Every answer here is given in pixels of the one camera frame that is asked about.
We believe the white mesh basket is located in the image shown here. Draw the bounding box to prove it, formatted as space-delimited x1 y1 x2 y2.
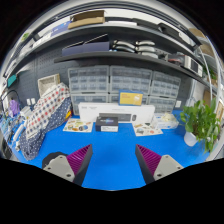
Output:
37 73 61 98

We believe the green plant in white pot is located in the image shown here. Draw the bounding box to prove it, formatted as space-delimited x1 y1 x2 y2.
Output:
179 98 223 154

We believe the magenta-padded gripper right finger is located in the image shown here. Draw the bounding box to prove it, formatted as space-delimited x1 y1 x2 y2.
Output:
135 143 184 185

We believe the colourful sticker sheet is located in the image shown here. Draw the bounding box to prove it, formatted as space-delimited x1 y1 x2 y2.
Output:
62 118 94 134
132 121 164 137

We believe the white cloth with coloured dots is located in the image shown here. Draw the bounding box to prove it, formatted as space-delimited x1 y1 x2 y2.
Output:
24 82 71 140

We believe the small black box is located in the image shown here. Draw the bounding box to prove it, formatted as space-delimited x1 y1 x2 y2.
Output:
95 115 120 133

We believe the long white keyboard box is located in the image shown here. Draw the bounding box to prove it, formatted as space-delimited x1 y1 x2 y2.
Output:
78 102 156 124

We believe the yellow card box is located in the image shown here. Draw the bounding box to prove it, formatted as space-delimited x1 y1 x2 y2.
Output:
118 89 145 107

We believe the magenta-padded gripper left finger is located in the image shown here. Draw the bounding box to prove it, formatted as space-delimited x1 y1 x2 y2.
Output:
43 143 94 187

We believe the black round mouse pad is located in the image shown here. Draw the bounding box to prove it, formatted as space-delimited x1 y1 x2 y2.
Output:
41 151 69 169

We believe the grey plastic drawer cabinet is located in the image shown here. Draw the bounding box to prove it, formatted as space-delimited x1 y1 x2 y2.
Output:
109 93 150 105
109 66 153 95
67 65 111 93
147 95 181 115
70 93 110 116
151 71 182 100

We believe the navy cloth with white dots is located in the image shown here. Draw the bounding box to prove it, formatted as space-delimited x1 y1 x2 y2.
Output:
19 97 73 161

